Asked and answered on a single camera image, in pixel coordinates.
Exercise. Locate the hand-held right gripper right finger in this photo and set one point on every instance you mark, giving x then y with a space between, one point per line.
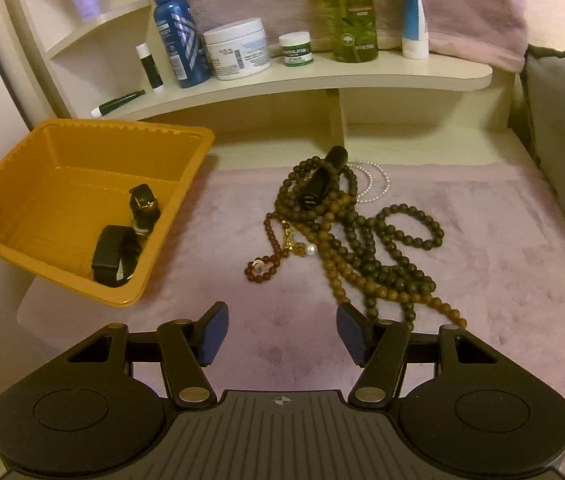
351 332

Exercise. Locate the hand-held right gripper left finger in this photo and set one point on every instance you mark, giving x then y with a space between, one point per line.
215 331

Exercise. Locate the yellow plastic bin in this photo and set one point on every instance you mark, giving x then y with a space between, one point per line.
62 175

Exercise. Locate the black wristband watch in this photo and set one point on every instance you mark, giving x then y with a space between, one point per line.
105 251

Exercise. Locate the black and gold small bottle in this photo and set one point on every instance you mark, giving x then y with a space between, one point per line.
142 201

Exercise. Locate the black cosmetic tube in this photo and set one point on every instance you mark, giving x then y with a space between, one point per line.
320 180

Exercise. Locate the small dark green tube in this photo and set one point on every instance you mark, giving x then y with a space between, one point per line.
117 103

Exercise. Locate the lip balm stick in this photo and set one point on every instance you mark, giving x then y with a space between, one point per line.
150 67

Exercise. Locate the cream shelf unit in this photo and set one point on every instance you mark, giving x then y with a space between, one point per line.
272 85

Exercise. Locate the blue spray bottle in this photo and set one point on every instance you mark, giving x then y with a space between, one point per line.
180 35

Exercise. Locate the grey cushion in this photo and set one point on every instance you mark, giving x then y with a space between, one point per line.
562 150

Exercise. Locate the large white jar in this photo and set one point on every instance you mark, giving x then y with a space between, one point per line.
237 50

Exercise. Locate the small green-lidded jar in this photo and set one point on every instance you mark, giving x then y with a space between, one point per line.
297 49

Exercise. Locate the green oil bottle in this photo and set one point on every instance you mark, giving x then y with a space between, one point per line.
355 15

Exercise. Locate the blue and white tube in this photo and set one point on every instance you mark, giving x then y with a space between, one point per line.
413 10

